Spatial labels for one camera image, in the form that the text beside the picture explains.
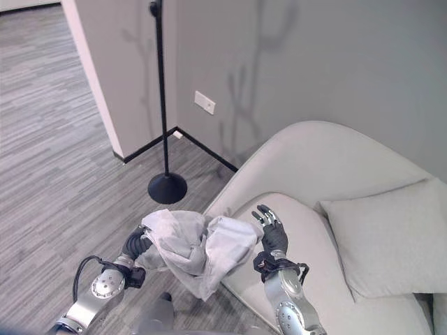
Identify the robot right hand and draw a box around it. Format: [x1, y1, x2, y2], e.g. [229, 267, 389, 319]
[251, 204, 289, 253]

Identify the black clothes rack stand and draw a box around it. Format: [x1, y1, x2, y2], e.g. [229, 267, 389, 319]
[147, 0, 188, 204]

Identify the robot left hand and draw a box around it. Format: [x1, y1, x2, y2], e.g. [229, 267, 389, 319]
[122, 225, 153, 261]

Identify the white wall socket plate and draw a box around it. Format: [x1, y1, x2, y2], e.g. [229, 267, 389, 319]
[193, 90, 217, 114]

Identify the light grey cushion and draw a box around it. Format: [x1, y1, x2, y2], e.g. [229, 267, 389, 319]
[316, 177, 447, 299]

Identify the light grey garment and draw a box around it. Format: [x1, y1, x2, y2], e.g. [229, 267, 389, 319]
[133, 208, 265, 302]

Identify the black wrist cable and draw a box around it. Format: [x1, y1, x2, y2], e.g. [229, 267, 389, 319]
[71, 255, 105, 302]

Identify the light grey sofa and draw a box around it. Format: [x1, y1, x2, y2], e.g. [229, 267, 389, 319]
[202, 120, 447, 335]

